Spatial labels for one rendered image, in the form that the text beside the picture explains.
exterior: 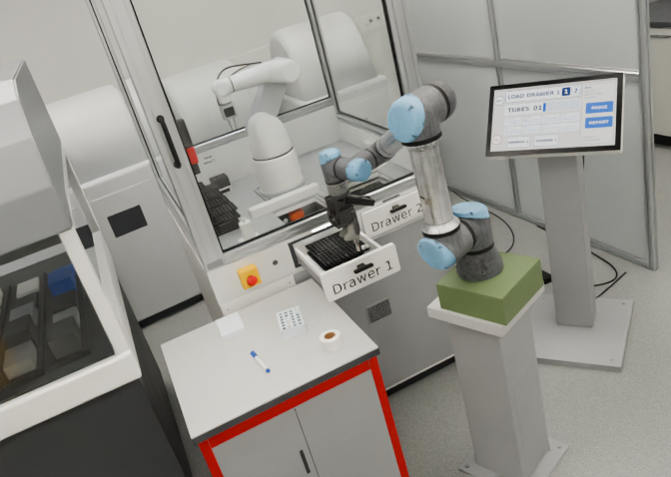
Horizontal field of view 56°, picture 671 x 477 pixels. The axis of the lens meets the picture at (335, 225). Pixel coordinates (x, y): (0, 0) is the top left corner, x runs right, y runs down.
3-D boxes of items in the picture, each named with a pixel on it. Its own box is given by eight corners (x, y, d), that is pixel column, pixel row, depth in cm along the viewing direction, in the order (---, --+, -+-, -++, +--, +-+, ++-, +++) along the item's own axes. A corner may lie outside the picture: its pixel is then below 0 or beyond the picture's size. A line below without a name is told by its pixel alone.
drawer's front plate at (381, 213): (428, 212, 262) (423, 188, 258) (367, 238, 254) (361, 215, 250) (426, 211, 264) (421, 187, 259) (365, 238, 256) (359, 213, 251)
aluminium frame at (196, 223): (439, 176, 261) (386, -101, 218) (207, 273, 233) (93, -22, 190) (345, 135, 344) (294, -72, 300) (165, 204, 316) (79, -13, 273)
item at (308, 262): (393, 266, 227) (389, 251, 224) (330, 295, 220) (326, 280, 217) (347, 232, 261) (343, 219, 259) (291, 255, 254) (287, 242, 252)
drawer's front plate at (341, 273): (400, 269, 226) (394, 242, 221) (329, 302, 218) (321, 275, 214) (398, 267, 228) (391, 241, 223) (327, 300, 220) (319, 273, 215)
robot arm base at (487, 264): (512, 261, 205) (508, 235, 201) (485, 285, 197) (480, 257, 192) (474, 252, 216) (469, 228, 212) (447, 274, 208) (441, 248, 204)
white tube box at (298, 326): (307, 331, 216) (304, 322, 214) (284, 339, 215) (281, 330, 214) (301, 313, 227) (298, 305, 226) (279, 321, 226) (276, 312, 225)
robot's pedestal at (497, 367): (568, 448, 240) (547, 278, 209) (530, 505, 222) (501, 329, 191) (498, 420, 261) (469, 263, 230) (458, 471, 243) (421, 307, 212)
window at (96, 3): (197, 233, 231) (105, -9, 196) (195, 233, 231) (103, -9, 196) (160, 177, 307) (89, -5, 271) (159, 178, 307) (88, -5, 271)
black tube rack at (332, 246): (373, 261, 232) (369, 246, 230) (331, 281, 227) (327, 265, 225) (348, 242, 252) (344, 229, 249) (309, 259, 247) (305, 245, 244)
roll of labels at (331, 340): (318, 346, 207) (315, 336, 205) (335, 335, 210) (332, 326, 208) (330, 355, 201) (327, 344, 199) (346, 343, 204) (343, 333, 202)
